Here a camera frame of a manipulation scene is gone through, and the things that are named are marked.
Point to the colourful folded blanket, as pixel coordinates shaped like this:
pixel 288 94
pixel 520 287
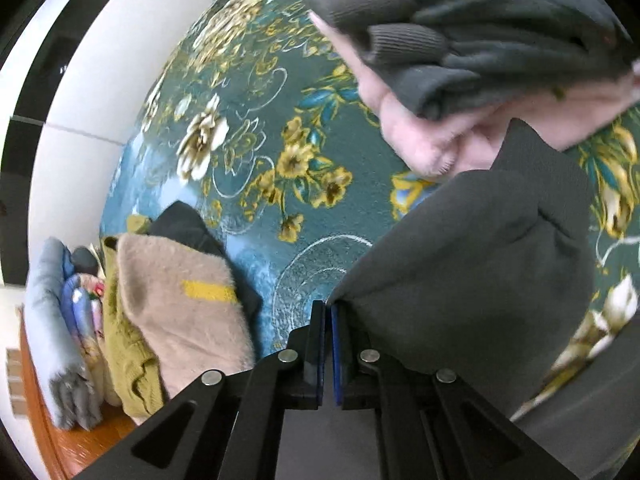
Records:
pixel 80 310

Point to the dark green ribbed sweater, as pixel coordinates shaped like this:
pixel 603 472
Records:
pixel 500 20

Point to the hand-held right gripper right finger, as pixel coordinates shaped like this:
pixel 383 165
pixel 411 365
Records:
pixel 336 360

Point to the teal floral blanket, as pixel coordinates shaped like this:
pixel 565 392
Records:
pixel 260 260

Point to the dark grey garment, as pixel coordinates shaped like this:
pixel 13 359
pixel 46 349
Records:
pixel 465 270

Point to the blue-grey folded quilt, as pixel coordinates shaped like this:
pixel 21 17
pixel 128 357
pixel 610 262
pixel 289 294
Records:
pixel 45 320

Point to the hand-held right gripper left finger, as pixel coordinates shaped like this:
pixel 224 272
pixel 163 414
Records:
pixel 320 355

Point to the olive knit sweater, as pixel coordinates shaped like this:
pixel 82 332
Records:
pixel 127 360

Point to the pink garment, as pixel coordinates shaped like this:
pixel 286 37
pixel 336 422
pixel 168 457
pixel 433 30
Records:
pixel 425 135

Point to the wooden bed frame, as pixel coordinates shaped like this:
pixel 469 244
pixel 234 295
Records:
pixel 75 452

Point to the beige fuzzy sweater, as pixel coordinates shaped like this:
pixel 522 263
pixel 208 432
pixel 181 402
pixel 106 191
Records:
pixel 190 325

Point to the black garment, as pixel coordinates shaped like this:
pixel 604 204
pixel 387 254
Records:
pixel 182 225

